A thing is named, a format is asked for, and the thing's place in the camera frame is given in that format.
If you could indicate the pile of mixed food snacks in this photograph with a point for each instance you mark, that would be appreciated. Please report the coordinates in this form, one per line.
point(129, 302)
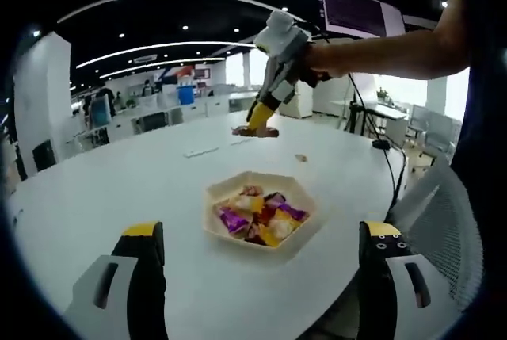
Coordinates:
point(261, 217)

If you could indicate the blue box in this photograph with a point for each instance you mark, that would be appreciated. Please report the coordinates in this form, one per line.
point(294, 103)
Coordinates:
point(186, 95)

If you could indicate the light blue desk monitor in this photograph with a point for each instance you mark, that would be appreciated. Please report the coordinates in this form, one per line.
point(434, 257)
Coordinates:
point(100, 111)

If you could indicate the beige hexagonal container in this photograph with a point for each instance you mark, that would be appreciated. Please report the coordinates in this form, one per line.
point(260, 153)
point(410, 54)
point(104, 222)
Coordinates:
point(214, 221)

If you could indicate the brown food packet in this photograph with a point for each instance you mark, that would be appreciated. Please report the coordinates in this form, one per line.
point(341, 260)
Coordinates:
point(271, 132)

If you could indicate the small black table device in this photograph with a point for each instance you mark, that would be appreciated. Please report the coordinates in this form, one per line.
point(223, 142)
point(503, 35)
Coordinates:
point(381, 144)

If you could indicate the person's right hand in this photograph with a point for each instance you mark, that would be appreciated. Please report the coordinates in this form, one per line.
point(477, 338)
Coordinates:
point(322, 62)

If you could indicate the white side desk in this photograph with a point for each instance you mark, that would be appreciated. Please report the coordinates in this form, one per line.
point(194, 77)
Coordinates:
point(390, 112)

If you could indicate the small tan candy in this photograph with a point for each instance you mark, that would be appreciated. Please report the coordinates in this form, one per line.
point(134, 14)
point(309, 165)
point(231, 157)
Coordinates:
point(302, 157)

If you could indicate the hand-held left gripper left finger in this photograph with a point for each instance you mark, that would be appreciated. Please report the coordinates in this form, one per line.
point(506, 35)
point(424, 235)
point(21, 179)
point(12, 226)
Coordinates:
point(142, 300)

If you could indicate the overhead monitor screen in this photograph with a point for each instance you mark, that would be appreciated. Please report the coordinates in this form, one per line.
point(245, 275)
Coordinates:
point(356, 11)

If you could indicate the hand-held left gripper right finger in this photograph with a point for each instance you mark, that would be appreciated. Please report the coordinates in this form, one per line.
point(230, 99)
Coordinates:
point(376, 300)

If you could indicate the grey office chair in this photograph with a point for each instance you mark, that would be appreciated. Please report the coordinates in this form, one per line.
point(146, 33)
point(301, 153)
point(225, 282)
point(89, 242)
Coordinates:
point(418, 120)
point(441, 134)

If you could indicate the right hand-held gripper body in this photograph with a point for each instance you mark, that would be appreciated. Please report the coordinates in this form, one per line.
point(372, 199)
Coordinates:
point(285, 50)

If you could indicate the black tripod stand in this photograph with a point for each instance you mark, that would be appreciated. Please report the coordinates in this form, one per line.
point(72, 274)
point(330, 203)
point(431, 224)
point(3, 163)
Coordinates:
point(352, 118)

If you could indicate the white square column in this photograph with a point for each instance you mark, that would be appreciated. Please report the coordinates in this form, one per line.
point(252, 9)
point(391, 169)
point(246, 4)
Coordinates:
point(303, 102)

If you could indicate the white mesh office chair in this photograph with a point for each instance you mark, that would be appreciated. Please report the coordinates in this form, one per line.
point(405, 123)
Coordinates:
point(443, 217)

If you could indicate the person's dark shirt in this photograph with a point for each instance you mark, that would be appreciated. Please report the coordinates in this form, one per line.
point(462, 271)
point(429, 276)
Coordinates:
point(479, 118)

